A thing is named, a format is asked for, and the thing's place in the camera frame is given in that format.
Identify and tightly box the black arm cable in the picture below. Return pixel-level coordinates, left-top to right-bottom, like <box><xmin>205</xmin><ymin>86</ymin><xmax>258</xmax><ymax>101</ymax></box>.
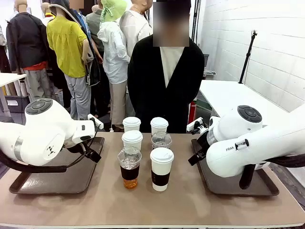
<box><xmin>0</xmin><ymin>133</ymin><xmax>101</xmax><ymax>174</ymax></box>
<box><xmin>239</xmin><ymin>155</ymin><xmax>305</xmax><ymax>190</ymax></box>

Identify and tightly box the red box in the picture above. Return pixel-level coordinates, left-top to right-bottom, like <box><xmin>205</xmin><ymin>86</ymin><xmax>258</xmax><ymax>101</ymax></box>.
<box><xmin>188</xmin><ymin>101</ymin><xmax>197</xmax><ymax>125</ymax></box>

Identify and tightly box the large white table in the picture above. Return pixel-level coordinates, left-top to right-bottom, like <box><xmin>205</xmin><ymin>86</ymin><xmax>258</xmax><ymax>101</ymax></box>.
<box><xmin>199</xmin><ymin>79</ymin><xmax>293</xmax><ymax>125</ymax></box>

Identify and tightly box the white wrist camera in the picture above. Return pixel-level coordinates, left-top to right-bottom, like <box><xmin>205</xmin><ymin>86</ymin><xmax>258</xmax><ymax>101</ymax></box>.
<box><xmin>87</xmin><ymin>114</ymin><xmax>104</xmax><ymax>130</ymax></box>
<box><xmin>186</xmin><ymin>117</ymin><xmax>203</xmax><ymax>132</ymax></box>

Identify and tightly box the black light stand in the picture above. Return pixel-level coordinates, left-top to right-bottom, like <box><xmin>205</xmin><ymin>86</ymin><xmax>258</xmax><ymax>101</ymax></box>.
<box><xmin>191</xmin><ymin>0</ymin><xmax>202</xmax><ymax>45</ymax></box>

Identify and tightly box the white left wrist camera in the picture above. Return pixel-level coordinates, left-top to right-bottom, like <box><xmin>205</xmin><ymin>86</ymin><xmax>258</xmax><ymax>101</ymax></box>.
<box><xmin>87</xmin><ymin>114</ymin><xmax>104</xmax><ymax>130</ymax></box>

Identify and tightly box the person in blue shirt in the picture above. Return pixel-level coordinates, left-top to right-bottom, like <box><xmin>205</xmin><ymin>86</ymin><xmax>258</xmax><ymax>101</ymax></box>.
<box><xmin>69</xmin><ymin>0</ymin><xmax>107</xmax><ymax>117</ymax></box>

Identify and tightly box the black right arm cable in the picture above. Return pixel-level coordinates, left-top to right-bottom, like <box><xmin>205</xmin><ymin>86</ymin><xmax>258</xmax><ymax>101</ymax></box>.
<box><xmin>239</xmin><ymin>155</ymin><xmax>305</xmax><ymax>190</ymax></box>

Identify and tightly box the black tripod pole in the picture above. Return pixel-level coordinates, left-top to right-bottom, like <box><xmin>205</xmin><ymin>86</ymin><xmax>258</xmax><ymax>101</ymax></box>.
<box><xmin>238</xmin><ymin>30</ymin><xmax>258</xmax><ymax>84</ymax></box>

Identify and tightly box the tall white lidded paper cup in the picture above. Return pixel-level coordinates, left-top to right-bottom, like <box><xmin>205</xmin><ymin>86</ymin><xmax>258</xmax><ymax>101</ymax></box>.
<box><xmin>150</xmin><ymin>147</ymin><xmax>174</xmax><ymax>192</ymax></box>

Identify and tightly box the mannequin with red yellow scarf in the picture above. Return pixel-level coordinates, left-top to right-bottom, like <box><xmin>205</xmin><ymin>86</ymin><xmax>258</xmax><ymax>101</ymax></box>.
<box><xmin>40</xmin><ymin>1</ymin><xmax>57</xmax><ymax>27</ymax></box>

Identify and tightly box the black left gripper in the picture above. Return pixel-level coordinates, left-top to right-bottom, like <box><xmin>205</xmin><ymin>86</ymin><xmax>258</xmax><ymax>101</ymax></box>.
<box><xmin>64</xmin><ymin>137</ymin><xmax>102</xmax><ymax>164</ymax></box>

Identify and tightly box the mannequin in grey-green shirt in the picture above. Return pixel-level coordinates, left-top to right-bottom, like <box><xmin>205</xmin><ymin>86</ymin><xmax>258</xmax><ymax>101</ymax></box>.
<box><xmin>85</xmin><ymin>4</ymin><xmax>105</xmax><ymax>52</ymax></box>

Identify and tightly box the light green bucket hat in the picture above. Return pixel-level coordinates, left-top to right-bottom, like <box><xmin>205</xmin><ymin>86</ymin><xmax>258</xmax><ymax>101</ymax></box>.
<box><xmin>100</xmin><ymin>0</ymin><xmax>128</xmax><ymax>22</ymax></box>

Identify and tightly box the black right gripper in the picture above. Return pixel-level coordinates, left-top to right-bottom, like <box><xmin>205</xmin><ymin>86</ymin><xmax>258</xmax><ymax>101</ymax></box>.
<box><xmin>187</xmin><ymin>130</ymin><xmax>211</xmax><ymax>167</ymax></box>

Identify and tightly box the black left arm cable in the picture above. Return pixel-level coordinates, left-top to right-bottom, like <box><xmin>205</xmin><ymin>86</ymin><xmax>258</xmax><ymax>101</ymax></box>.
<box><xmin>0</xmin><ymin>133</ymin><xmax>101</xmax><ymax>174</ymax></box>

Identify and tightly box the mannequin in black jacket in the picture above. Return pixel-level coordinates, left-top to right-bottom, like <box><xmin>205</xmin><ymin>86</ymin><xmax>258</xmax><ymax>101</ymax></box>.
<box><xmin>6</xmin><ymin>0</ymin><xmax>50</xmax><ymax>101</ymax></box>

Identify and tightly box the green box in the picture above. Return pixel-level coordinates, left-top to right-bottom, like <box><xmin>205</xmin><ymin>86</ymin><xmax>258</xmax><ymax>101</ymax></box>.
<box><xmin>195</xmin><ymin>99</ymin><xmax>213</xmax><ymax>112</ymax></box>

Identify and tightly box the dark brown plastic tray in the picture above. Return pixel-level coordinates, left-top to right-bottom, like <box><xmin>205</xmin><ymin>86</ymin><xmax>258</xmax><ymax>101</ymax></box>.
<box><xmin>9</xmin><ymin>136</ymin><xmax>105</xmax><ymax>195</ymax></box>
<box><xmin>190</xmin><ymin>138</ymin><xmax>280</xmax><ymax>197</ymax></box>

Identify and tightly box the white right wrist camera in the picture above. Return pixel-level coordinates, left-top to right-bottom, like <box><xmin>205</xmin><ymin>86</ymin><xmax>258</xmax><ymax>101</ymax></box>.
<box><xmin>186</xmin><ymin>117</ymin><xmax>203</xmax><ymax>132</ymax></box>

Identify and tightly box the clear dome-lid tea cup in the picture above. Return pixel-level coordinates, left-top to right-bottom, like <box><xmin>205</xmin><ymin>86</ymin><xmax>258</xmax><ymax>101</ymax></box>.
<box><xmin>117</xmin><ymin>146</ymin><xmax>142</xmax><ymax>189</ymax></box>
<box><xmin>151</xmin><ymin>131</ymin><xmax>173</xmax><ymax>150</ymax></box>

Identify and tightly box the mannequin in white jacket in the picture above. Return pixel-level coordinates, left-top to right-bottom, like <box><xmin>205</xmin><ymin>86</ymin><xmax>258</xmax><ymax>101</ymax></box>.
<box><xmin>97</xmin><ymin>21</ymin><xmax>131</xmax><ymax>132</ymax></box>

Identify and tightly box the small white desk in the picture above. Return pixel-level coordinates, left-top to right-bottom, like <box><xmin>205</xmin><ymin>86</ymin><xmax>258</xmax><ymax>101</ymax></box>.
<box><xmin>0</xmin><ymin>73</ymin><xmax>27</xmax><ymax>119</ymax></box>

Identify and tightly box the mannequin in white shirt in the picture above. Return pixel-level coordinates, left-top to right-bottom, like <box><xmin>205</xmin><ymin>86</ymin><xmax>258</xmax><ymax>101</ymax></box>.
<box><xmin>119</xmin><ymin>0</ymin><xmax>153</xmax><ymax>58</ymax></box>

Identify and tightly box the mannequin in yellow shirt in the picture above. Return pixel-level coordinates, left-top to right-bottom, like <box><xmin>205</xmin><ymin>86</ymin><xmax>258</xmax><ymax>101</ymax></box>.
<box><xmin>46</xmin><ymin>0</ymin><xmax>95</xmax><ymax>121</ymax></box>

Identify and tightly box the dark wide-brim hat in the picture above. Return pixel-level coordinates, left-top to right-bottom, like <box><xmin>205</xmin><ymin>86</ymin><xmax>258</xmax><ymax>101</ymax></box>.
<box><xmin>49</xmin><ymin>0</ymin><xmax>77</xmax><ymax>23</ymax></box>

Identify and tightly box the person in black coat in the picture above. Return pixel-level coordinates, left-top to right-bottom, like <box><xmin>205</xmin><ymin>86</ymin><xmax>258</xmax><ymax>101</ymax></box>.
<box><xmin>127</xmin><ymin>0</ymin><xmax>205</xmax><ymax>134</ymax></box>

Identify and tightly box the dark storage box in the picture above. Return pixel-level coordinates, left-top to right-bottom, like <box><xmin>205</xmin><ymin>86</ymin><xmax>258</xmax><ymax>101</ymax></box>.
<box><xmin>4</xmin><ymin>94</ymin><xmax>31</xmax><ymax>114</ymax></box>

